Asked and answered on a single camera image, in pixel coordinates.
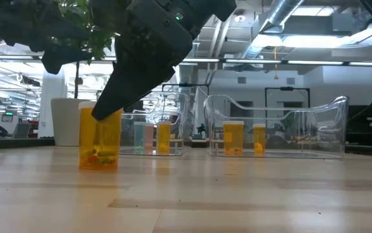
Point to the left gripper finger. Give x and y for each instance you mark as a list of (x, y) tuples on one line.
[(74, 59)]

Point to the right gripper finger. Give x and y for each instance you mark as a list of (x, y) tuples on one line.
[(124, 90)]

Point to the pink pill bottle white cap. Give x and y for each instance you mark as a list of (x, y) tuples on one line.
[(149, 139)]

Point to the large amber bottle green capsules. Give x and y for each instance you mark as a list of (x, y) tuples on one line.
[(108, 145)]

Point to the small amber pill bottle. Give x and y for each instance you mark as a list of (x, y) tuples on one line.
[(259, 139), (164, 139)]

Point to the large amber pill bottle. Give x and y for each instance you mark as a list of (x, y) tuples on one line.
[(233, 139)]

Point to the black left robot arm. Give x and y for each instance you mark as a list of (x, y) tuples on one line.
[(11, 19)]

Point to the narrow clear plastic bin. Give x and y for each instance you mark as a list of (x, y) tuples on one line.
[(182, 129)]

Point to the wide clear plastic bin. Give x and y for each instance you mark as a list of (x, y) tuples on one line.
[(302, 136)]

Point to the green leafy plant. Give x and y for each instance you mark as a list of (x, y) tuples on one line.
[(100, 45)]

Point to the white plant pot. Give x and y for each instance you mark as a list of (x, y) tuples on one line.
[(66, 123)]

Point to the green exit sign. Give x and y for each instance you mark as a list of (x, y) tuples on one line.
[(8, 114)]

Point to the grey chair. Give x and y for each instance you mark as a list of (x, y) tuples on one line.
[(22, 131)]

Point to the round white ceiling sensor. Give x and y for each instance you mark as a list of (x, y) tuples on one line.
[(239, 18)]

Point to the small black tripod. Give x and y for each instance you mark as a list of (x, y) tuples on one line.
[(200, 129)]

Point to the black shelf unit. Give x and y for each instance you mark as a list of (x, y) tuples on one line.
[(367, 129)]

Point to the silver ceiling duct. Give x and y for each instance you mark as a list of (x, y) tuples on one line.
[(280, 16)]

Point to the black rig frame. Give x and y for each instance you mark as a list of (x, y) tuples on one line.
[(286, 88)]

